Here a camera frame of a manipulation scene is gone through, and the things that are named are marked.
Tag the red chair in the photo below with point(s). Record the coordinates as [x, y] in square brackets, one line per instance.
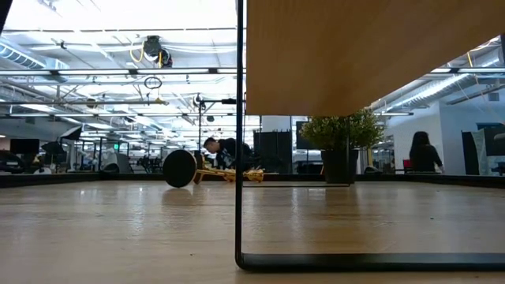
[406, 164]

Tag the person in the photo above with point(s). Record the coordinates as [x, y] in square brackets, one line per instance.
[229, 148]
[424, 155]

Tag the black rig frame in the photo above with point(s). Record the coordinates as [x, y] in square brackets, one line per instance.
[134, 72]

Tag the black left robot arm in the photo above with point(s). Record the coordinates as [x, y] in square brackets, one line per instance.
[3, 10]

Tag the black background station frame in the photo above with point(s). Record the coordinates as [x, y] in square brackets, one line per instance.
[229, 102]

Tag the black monitor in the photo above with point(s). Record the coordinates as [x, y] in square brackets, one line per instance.
[23, 146]

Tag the black cabinet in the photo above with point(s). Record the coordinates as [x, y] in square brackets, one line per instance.
[272, 150]

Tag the grey banner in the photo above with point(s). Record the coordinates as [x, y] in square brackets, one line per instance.
[475, 154]

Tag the photo softbox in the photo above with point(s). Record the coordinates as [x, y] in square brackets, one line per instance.
[72, 134]

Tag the wooden shelf black metal legs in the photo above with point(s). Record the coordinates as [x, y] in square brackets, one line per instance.
[355, 59]

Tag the silver ceiling air duct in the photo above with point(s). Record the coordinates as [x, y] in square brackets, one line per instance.
[426, 92]

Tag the black wall screen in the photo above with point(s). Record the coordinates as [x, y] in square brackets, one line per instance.
[301, 136]

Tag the artificial plant black pot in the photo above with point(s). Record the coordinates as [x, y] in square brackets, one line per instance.
[335, 134]

